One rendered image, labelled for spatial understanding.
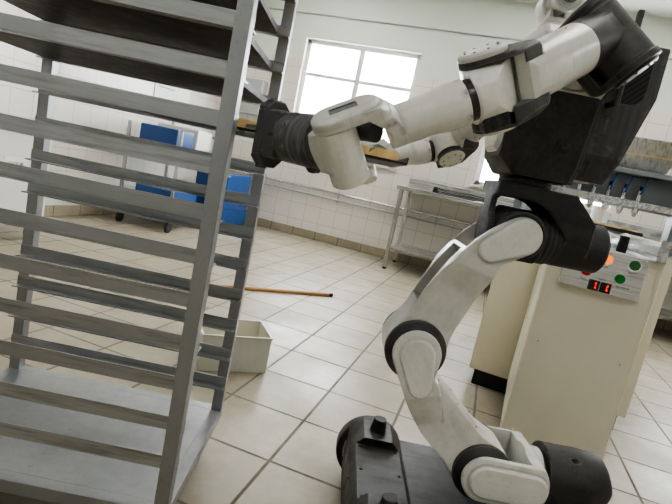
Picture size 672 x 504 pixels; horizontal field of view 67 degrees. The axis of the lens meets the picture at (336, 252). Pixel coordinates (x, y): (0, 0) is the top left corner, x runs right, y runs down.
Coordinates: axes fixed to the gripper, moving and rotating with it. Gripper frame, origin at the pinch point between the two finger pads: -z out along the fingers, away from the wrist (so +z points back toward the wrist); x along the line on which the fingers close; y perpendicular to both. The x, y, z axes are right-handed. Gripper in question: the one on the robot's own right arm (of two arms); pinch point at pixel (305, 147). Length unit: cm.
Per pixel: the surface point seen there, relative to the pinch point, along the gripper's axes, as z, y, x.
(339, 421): 47, -6, -95
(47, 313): -58, 1, -44
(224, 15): -40.3, 18.4, 19.2
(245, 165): -10.5, -10.9, -8.0
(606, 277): 89, 55, -19
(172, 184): -23.8, -24.2, -17.4
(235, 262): -9.0, -9.3, -35.1
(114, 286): -49, 10, -35
